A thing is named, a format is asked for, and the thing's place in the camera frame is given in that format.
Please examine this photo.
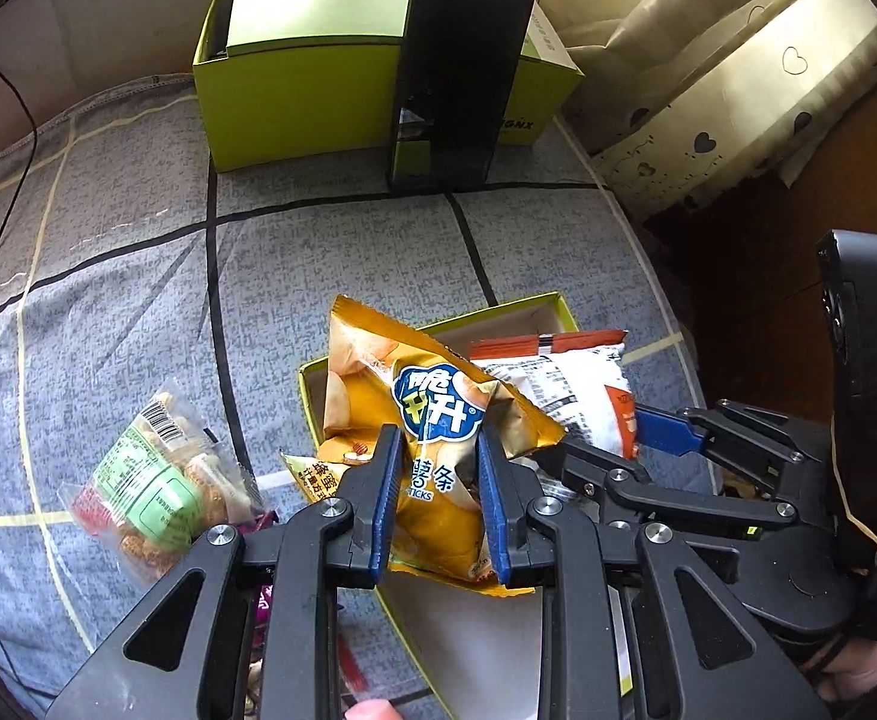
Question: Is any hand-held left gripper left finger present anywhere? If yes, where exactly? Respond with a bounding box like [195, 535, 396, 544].
[47, 424, 406, 720]

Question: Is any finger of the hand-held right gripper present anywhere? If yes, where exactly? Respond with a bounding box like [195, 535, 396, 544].
[633, 399, 831, 502]
[532, 439, 801, 541]

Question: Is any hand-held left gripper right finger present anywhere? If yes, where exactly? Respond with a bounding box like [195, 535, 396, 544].
[475, 424, 833, 720]

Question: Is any yellow potato stick bag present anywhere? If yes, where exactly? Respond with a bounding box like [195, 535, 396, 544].
[322, 294, 567, 597]

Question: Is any white and orange snack bag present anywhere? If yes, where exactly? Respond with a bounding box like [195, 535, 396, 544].
[468, 328, 639, 462]

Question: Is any yellow-green cardboard tray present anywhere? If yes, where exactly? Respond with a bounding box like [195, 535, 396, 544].
[298, 294, 638, 720]

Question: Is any clear peanut packet green label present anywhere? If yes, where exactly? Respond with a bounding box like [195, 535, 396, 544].
[58, 379, 263, 587]

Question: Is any person's right hand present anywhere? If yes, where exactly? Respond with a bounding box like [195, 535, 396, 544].
[809, 634, 877, 717]

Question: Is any small yellow chip bag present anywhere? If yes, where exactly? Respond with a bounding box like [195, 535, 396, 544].
[281, 450, 351, 509]

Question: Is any brown wooden cabinet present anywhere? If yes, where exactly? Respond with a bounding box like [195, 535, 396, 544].
[637, 157, 877, 421]

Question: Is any purple snack packet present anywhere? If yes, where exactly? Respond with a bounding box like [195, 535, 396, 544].
[239, 510, 284, 650]

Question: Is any grey checked bed sheet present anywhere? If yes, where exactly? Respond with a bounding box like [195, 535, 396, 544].
[0, 75, 713, 720]

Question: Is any heart print curtain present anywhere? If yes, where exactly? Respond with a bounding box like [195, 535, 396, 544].
[438, 0, 877, 224]

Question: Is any large green cardboard box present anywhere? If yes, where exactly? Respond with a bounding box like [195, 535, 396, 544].
[191, 0, 585, 173]

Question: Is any black smartphone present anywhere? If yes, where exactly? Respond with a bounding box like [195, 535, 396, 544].
[386, 0, 537, 192]

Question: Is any black cable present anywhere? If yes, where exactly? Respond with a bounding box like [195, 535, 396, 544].
[0, 37, 42, 316]

